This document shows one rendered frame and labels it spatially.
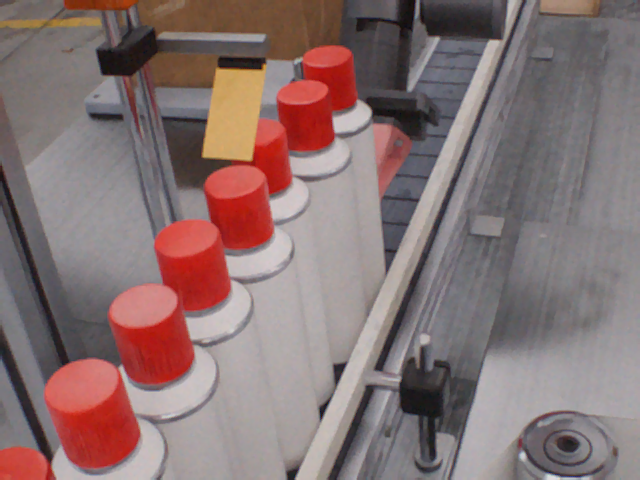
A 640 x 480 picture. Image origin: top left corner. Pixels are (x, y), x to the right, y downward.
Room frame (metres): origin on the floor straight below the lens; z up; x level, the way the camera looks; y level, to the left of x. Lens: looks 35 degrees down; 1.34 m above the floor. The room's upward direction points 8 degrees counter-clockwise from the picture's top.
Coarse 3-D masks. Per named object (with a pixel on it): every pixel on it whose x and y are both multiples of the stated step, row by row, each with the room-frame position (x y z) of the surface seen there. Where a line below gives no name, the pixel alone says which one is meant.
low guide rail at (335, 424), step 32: (512, 0) 1.04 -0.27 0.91; (480, 64) 0.88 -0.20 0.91; (480, 96) 0.82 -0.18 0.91; (448, 160) 0.69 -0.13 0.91; (416, 224) 0.61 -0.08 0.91; (416, 256) 0.58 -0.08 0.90; (384, 288) 0.53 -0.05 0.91; (384, 320) 0.50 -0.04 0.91; (352, 384) 0.44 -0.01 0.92; (352, 416) 0.43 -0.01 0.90; (320, 448) 0.39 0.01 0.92
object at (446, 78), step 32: (512, 32) 1.03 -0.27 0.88; (448, 64) 0.96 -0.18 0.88; (448, 96) 0.88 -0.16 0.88; (448, 128) 0.81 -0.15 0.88; (416, 160) 0.76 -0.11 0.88; (416, 192) 0.71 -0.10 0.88; (448, 192) 0.70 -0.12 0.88; (384, 224) 0.66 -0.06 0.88; (384, 352) 0.50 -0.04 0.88; (320, 416) 0.45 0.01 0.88
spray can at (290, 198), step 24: (264, 120) 0.49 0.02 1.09; (264, 144) 0.46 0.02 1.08; (264, 168) 0.46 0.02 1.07; (288, 168) 0.47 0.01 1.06; (288, 192) 0.46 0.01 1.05; (288, 216) 0.45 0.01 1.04; (312, 216) 0.47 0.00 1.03; (312, 240) 0.46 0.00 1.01; (312, 264) 0.46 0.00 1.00; (312, 288) 0.46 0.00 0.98; (312, 312) 0.46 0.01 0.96; (312, 336) 0.45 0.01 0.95; (312, 360) 0.45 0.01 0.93
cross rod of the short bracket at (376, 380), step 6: (366, 372) 0.45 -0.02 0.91; (372, 372) 0.45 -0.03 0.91; (378, 372) 0.45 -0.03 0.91; (384, 372) 0.45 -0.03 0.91; (366, 378) 0.45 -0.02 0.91; (372, 378) 0.45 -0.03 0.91; (378, 378) 0.45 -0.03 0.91; (384, 378) 0.44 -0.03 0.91; (390, 378) 0.44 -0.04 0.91; (396, 378) 0.44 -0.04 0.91; (366, 384) 0.45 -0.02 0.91; (372, 384) 0.44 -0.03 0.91; (378, 384) 0.44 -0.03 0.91; (384, 384) 0.44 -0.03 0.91; (390, 384) 0.44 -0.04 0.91; (396, 384) 0.44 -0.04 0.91; (384, 390) 0.44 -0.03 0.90; (390, 390) 0.44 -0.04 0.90; (396, 390) 0.44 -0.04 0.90
